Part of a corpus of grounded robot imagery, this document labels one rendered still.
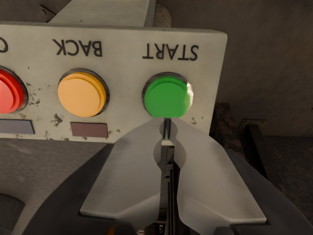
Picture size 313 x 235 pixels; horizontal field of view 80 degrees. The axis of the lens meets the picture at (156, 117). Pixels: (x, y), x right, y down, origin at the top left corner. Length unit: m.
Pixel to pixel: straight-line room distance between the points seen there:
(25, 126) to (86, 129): 0.06
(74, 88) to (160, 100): 0.07
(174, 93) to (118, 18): 0.11
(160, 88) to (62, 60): 0.09
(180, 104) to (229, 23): 0.67
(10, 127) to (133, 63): 0.14
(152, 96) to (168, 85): 0.02
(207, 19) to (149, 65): 0.64
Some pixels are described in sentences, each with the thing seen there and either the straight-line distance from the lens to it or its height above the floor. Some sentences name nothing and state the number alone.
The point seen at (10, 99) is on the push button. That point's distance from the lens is 0.21.
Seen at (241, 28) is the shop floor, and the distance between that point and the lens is 0.84.
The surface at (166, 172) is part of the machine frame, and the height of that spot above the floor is 0.07.
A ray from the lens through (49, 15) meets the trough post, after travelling 0.87.
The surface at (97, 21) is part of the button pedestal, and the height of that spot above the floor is 0.53.
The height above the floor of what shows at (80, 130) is 0.62.
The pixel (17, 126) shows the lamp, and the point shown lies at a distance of 0.23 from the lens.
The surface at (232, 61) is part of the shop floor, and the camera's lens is 0.90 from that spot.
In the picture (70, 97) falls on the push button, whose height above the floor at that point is 0.61.
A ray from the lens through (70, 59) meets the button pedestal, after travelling 0.18.
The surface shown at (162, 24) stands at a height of 0.16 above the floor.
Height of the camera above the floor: 0.73
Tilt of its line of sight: 42 degrees down
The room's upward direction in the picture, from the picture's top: 177 degrees counter-clockwise
